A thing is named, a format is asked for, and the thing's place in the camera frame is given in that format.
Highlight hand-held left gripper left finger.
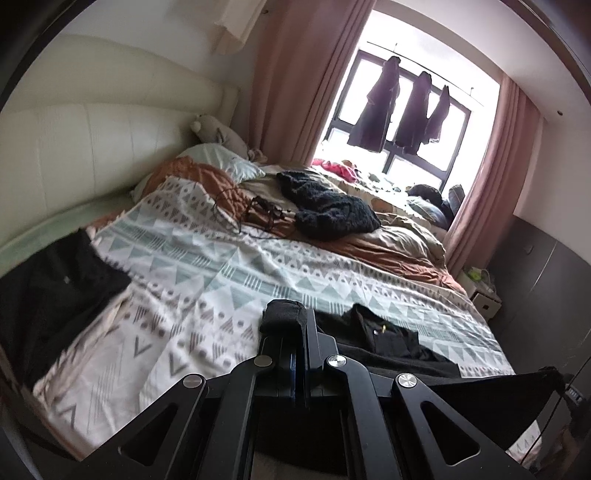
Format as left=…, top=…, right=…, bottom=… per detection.
left=92, top=332, right=297, bottom=480

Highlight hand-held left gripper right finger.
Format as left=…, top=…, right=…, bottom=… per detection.
left=298, top=318, right=532, bottom=480

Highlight black shirt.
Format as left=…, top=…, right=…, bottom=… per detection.
left=259, top=299, right=568, bottom=450

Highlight pink clothes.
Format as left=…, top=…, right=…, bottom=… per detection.
left=311, top=158, right=358, bottom=183

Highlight clothes on window sill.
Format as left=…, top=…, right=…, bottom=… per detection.
left=406, top=184, right=465, bottom=227

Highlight stack of folded black clothes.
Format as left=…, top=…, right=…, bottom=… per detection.
left=0, top=228, right=132, bottom=388

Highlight patterned bed blanket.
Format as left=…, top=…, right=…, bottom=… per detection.
left=32, top=178, right=515, bottom=444

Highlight white nightstand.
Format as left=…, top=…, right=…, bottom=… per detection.
left=457, top=268, right=502, bottom=317

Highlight brown beige duvet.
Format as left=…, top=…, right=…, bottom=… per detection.
left=152, top=157, right=467, bottom=296

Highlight black knit sweater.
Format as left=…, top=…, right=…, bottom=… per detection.
left=277, top=171, right=382, bottom=241

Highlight pale pillow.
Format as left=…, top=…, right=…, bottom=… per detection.
left=131, top=143, right=266, bottom=201

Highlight grey plush toy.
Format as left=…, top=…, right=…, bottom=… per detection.
left=191, top=114, right=250, bottom=158

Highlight hanging dark garment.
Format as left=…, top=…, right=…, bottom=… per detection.
left=347, top=56, right=402, bottom=151
left=427, top=85, right=451, bottom=141
left=394, top=71, right=434, bottom=155

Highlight cream padded headboard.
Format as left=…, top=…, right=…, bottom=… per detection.
left=0, top=69, right=241, bottom=245

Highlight cream hanging cloth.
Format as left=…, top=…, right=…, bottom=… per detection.
left=212, top=0, right=269, bottom=54

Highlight black clothes rail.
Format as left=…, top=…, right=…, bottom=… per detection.
left=367, top=41, right=476, bottom=95

